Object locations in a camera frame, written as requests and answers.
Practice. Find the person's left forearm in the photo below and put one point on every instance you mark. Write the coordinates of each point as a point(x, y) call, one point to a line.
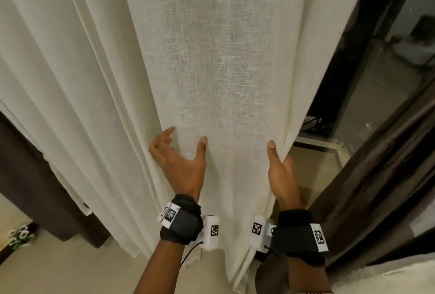
point(159, 270)

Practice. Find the white fabric sheet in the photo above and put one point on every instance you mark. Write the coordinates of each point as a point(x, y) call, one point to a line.
point(390, 275)

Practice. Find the person's right forearm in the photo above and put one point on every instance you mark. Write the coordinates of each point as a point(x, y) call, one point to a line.
point(309, 278)

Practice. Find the person's left thumb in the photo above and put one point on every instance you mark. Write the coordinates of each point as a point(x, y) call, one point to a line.
point(201, 151)

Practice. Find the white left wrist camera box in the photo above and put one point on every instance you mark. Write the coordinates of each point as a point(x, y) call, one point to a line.
point(211, 232)

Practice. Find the person's right thumb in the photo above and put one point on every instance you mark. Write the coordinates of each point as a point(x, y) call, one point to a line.
point(272, 154)

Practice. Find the glass door pane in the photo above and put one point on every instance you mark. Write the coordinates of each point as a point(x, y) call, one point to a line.
point(390, 80)

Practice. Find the dark brown curtain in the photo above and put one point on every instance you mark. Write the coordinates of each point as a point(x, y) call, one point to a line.
point(37, 181)
point(377, 181)

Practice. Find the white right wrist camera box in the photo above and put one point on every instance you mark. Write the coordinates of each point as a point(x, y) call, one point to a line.
point(260, 234)

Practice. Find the white sheer curtain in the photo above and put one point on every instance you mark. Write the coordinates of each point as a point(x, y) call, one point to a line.
point(210, 49)

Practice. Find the person's left hand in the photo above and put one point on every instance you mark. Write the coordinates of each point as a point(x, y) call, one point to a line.
point(181, 168)

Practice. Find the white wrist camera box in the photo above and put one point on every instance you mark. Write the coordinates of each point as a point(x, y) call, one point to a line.
point(260, 234)
point(211, 232)

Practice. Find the white door sill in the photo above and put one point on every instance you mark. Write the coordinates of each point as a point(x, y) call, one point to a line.
point(323, 142)

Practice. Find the person's right hand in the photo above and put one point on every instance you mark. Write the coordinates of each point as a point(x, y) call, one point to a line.
point(282, 185)

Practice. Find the dark door frame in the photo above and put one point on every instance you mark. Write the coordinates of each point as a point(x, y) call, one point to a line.
point(343, 66)

